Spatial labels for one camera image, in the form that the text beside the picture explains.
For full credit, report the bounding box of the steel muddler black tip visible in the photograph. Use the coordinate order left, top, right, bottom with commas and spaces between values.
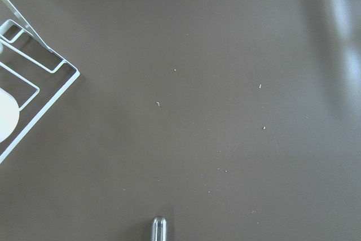
151, 216, 168, 241

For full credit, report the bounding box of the white cup rack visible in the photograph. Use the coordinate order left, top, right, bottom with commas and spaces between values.
1, 0, 80, 161

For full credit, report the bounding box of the white cup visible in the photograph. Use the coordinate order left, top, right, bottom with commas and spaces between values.
0, 89, 20, 142

